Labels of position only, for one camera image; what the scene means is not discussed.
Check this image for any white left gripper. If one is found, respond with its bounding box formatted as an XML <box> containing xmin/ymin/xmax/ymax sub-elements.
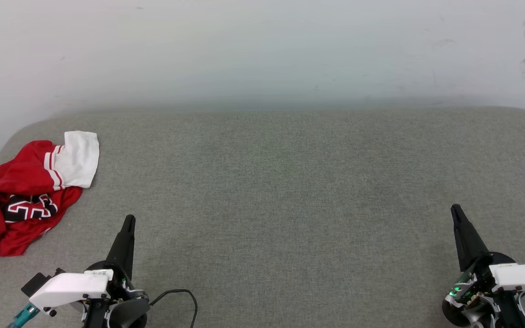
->
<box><xmin>29</xmin><ymin>215</ymin><xmax>150</xmax><ymax>328</ymax></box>

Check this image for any teal cable plug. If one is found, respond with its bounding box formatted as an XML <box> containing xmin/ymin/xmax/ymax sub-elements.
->
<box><xmin>7</xmin><ymin>303</ymin><xmax>41</xmax><ymax>328</ymax></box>

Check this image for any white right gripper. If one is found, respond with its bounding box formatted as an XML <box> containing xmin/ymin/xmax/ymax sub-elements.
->
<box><xmin>442</xmin><ymin>204</ymin><xmax>525</xmax><ymax>328</ymax></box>

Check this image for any red and white jersey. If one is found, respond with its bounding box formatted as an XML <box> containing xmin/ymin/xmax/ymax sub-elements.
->
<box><xmin>0</xmin><ymin>131</ymin><xmax>100</xmax><ymax>268</ymax></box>

